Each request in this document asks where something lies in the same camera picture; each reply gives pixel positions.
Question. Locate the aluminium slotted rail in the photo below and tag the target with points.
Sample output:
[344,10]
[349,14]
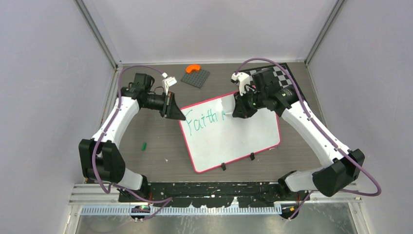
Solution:
[148,210]

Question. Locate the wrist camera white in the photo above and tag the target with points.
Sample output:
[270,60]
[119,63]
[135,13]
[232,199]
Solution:
[241,79]
[167,82]

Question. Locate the whiteboard with pink frame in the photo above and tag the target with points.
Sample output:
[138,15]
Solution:
[213,138]

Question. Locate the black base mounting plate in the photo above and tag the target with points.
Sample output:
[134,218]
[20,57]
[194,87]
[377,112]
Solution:
[213,194]

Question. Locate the green marker cap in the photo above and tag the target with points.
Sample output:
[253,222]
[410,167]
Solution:
[143,148]

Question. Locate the orange curved piece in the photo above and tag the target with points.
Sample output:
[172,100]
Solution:
[193,68]

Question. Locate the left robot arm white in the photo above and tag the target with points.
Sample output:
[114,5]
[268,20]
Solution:
[100,157]

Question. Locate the black white chessboard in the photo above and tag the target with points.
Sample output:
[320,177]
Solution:
[280,76]

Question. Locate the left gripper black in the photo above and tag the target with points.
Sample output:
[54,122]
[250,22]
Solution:
[170,109]

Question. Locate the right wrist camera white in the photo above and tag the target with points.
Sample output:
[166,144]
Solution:
[241,79]

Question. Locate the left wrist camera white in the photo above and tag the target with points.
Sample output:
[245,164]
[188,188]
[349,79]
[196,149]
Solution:
[167,82]

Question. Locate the grey studded baseplate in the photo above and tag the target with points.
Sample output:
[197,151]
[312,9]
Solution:
[196,78]

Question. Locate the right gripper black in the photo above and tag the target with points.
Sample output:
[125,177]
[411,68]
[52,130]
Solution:
[241,109]

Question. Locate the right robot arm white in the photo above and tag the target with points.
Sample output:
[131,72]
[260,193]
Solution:
[339,164]

